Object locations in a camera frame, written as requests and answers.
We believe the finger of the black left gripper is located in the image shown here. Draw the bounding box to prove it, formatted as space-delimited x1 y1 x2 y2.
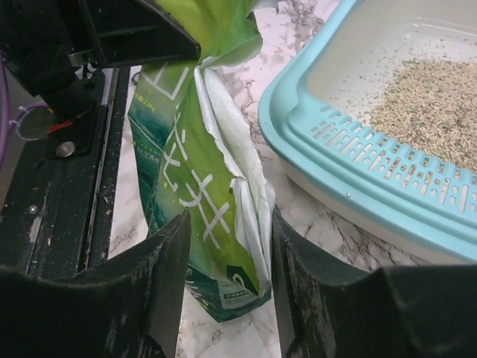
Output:
80 0 200 68

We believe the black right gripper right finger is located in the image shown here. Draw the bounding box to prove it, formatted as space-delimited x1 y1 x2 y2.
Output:
272 211 476 357

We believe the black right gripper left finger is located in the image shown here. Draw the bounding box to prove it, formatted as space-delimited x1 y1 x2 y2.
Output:
1 211 191 357

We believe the green litter bag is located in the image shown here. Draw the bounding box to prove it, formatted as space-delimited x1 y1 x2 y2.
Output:
128 1 275 322

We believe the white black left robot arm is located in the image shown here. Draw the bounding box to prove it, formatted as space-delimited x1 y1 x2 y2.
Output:
1 0 200 119

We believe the teal cat litter box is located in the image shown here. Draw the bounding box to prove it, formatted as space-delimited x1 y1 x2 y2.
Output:
258 1 476 264

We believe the beige litter pile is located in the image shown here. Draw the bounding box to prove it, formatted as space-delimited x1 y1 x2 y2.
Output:
370 59 476 171

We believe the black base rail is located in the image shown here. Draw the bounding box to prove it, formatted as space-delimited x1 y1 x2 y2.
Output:
1 68 130 279

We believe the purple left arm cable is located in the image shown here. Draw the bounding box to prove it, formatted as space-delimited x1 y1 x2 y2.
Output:
0 55 49 172

